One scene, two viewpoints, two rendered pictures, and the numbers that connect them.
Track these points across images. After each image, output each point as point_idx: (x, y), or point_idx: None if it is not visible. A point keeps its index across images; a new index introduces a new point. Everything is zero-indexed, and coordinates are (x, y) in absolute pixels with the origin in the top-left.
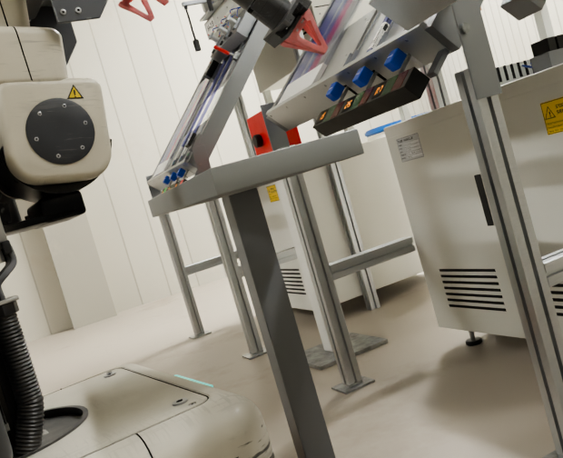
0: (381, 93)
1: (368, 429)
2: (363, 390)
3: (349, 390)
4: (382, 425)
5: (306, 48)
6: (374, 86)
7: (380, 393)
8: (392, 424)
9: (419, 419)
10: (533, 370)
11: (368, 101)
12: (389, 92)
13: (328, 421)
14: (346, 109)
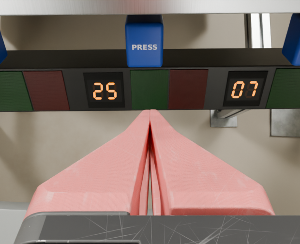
0: (263, 100)
1: (74, 156)
2: (0, 116)
3: None
4: (80, 147)
5: (147, 209)
6: (210, 71)
7: (21, 113)
8: (85, 142)
9: (97, 127)
10: (106, 32)
11: (212, 107)
12: (296, 107)
13: (28, 166)
14: (111, 104)
